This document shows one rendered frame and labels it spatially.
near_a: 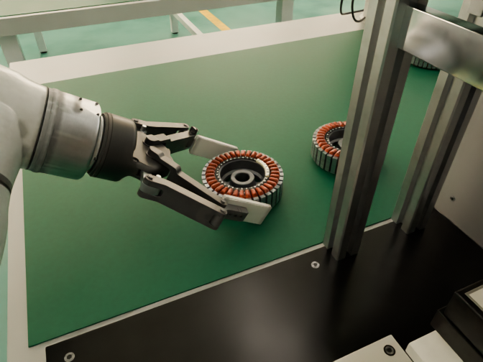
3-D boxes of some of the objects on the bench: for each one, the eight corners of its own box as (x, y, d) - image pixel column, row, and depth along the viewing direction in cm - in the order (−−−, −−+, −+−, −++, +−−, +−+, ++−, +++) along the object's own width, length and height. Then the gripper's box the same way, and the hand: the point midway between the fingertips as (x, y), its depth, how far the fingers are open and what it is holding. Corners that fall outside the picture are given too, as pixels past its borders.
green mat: (28, 347, 39) (27, 347, 39) (19, 88, 83) (19, 87, 82) (622, 136, 69) (622, 134, 69) (387, 26, 112) (387, 25, 112)
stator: (215, 227, 52) (213, 206, 49) (195, 175, 60) (192, 155, 58) (295, 208, 54) (297, 187, 52) (264, 161, 63) (266, 141, 60)
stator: (339, 188, 58) (343, 167, 55) (297, 148, 65) (299, 128, 63) (398, 166, 62) (405, 146, 59) (351, 131, 69) (356, 113, 67)
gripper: (113, 184, 34) (300, 223, 46) (97, 69, 53) (233, 117, 64) (86, 246, 38) (267, 268, 49) (80, 116, 56) (213, 154, 67)
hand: (241, 181), depth 56 cm, fingers open, 13 cm apart
